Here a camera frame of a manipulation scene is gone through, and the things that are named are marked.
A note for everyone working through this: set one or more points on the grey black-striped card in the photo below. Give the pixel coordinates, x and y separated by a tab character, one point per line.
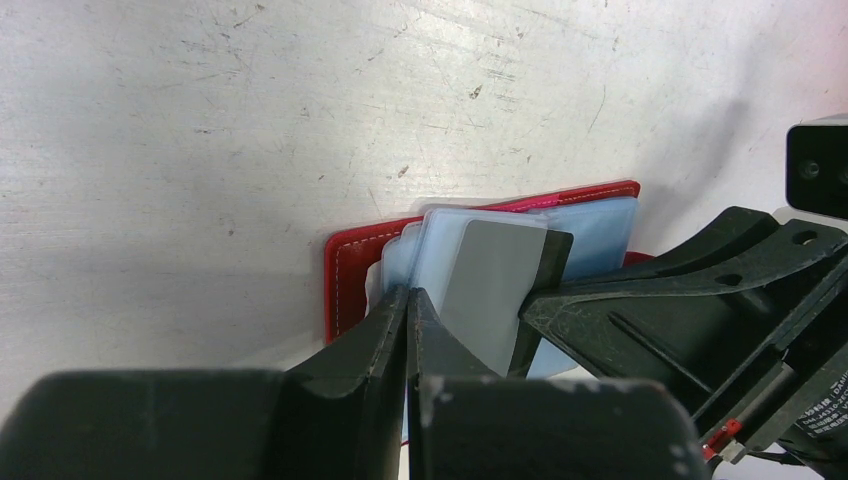
497	266

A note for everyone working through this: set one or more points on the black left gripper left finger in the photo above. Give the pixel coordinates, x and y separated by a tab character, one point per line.
336	415

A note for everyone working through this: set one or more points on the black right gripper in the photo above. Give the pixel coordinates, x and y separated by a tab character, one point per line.
745	324

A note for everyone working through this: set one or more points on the red leather card holder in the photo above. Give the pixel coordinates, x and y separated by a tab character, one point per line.
363	264

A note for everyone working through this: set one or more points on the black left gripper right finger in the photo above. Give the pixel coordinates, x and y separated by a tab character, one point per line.
467	422

